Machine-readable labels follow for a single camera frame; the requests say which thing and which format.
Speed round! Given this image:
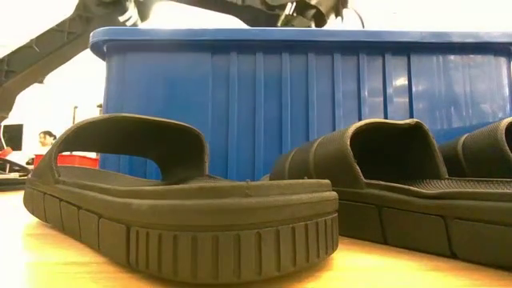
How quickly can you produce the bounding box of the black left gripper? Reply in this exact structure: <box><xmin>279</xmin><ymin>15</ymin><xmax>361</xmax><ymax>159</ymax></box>
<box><xmin>275</xmin><ymin>0</ymin><xmax>348</xmax><ymax>28</ymax></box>

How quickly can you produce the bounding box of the large blue plastic bin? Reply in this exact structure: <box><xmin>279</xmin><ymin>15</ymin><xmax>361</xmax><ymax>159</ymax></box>
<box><xmin>90</xmin><ymin>26</ymin><xmax>512</xmax><ymax>182</ymax></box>

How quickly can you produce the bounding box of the textured black slide sandal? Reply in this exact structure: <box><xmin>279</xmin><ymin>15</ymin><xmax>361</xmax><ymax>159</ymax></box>
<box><xmin>438</xmin><ymin>117</ymin><xmax>512</xmax><ymax>179</ymax></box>
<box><xmin>262</xmin><ymin>118</ymin><xmax>512</xmax><ymax>271</ymax></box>

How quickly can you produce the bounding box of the smooth black slide sandal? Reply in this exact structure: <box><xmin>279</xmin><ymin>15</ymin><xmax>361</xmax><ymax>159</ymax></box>
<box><xmin>22</xmin><ymin>114</ymin><xmax>340</xmax><ymax>286</ymax></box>

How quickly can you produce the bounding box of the red plastic bin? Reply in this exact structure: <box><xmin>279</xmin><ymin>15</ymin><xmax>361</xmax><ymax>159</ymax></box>
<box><xmin>33</xmin><ymin>154</ymin><xmax>100</xmax><ymax>170</ymax></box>

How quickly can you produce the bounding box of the person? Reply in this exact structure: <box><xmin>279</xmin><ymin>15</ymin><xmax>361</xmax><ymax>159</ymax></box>
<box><xmin>38</xmin><ymin>130</ymin><xmax>58</xmax><ymax>156</ymax></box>

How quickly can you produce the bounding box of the black computer monitor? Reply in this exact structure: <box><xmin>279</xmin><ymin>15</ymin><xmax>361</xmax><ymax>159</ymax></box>
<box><xmin>2</xmin><ymin>123</ymin><xmax>24</xmax><ymax>152</ymax></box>

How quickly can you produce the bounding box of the black table slab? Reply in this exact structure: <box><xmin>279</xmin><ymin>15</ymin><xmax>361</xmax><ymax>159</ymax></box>
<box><xmin>0</xmin><ymin>175</ymin><xmax>29</xmax><ymax>191</ymax></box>

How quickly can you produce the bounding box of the thin black cable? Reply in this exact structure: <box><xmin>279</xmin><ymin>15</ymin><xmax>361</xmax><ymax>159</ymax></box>
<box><xmin>346</xmin><ymin>6</ymin><xmax>366</xmax><ymax>30</ymax></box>

